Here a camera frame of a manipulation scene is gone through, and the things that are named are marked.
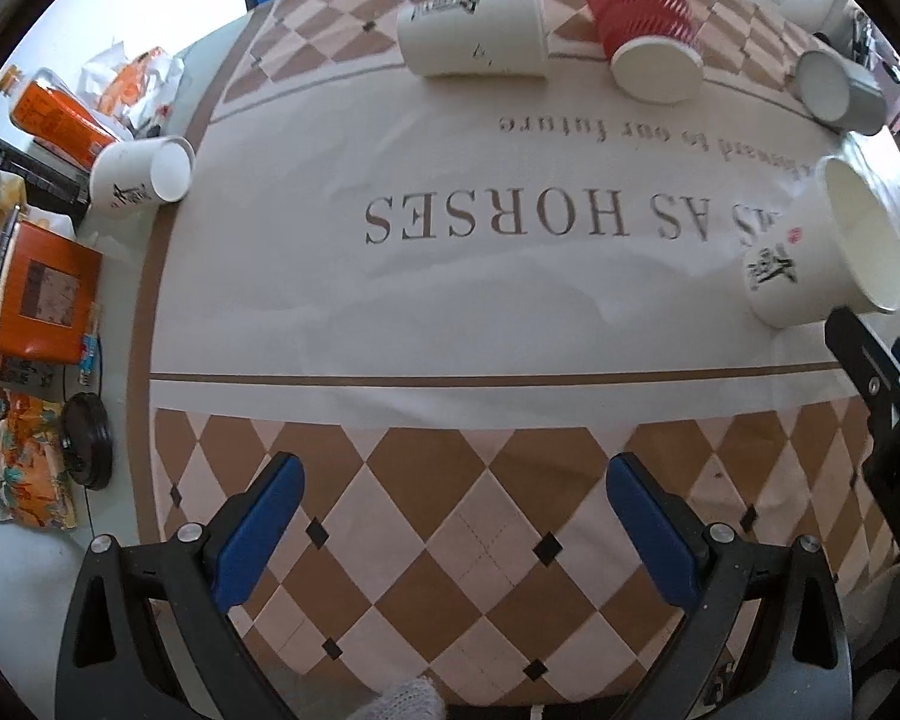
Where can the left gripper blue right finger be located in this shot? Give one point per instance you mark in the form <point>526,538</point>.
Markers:
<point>666,534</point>

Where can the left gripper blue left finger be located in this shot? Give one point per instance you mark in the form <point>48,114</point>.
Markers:
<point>246,531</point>

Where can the white paper cup with drawing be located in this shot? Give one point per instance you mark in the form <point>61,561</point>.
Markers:
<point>836,245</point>

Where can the grey ribbed cup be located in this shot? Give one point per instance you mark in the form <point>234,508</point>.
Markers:
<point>839,93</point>

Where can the white paper cup table edge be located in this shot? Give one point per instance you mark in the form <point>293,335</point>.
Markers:
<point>130,175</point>

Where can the red ripple paper cup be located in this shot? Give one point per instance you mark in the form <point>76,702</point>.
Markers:
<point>651,45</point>

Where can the white paper cup lying centre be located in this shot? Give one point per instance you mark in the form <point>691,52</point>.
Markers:
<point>474,38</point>

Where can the black round lid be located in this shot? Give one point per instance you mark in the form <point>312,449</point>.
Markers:
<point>87,441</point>

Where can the colourful snack bag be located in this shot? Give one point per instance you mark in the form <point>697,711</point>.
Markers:
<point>34,485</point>

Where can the checkered printed tablecloth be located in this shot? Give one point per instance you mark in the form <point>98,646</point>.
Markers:
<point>455,298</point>

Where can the orange box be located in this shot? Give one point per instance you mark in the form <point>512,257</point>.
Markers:
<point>48,285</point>

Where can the white crumpled wrapper bags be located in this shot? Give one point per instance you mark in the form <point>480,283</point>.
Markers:
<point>134,95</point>

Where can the orange drink bottle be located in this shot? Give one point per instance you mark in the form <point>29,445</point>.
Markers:
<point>42,105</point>

